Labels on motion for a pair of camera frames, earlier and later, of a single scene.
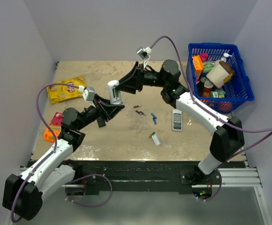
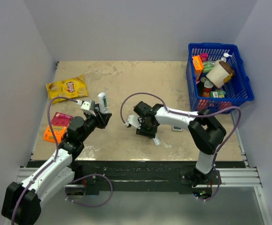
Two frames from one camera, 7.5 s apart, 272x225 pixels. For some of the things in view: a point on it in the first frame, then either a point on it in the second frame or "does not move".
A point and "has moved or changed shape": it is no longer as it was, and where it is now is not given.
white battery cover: x=156 y=139 does not move
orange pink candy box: x=55 y=125 does not move
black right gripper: x=131 y=85 to x=150 y=134
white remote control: x=115 y=95 has moved or changed shape
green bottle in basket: x=207 y=66 does not move
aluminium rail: x=227 y=177 does not move
